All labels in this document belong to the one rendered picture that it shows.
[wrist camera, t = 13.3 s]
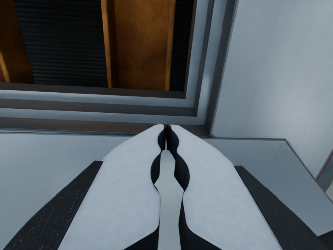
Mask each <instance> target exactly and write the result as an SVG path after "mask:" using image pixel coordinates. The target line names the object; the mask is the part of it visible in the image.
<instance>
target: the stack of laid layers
mask: <svg viewBox="0 0 333 250"><path fill-rule="evenodd" d="M235 5H236V0H194V3H193V12H192V21H191V30H190V39H189V48H188V57H187V66H186V75H185V84H184V92H180V91H161V90H141V89H122V88H102V87H83V86H64V85H44V84H25V83H6V82H0V132H37V133H73V134H110V135H138V134H140V133H142V132H144V131H145V130H147V129H149V128H151V127H153V126H155V125H157V124H163V125H170V124H173V125H178V126H180V127H182V128H183V129H185V130H187V131H188V132H190V133H192V134H194V135H195V136H197V137H212V136H211V135H210V131H211V126H212V121H213V116H214V111H215V106H216V101H217V96H218V91H219V86H220V81H221V76H222V69H223V64H224V59H225V55H226V50H227V45H228V40H229V35H230V30H231V25H232V20H233V15H234V10H235Z"/></svg>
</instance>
